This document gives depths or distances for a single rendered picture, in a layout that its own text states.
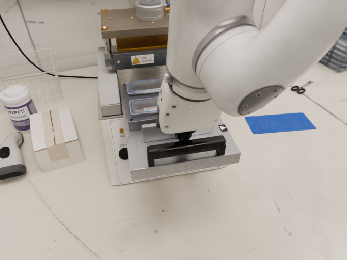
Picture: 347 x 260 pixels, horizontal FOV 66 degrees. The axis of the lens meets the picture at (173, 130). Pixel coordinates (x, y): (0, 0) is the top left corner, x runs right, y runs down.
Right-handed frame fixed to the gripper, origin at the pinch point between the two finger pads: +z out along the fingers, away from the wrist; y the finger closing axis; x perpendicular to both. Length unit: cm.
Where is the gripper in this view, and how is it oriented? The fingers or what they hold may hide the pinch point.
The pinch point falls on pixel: (183, 132)
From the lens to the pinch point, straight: 51.2
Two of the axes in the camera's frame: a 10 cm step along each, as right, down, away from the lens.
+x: -2.0, -8.5, 4.8
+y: 9.8, -1.4, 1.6
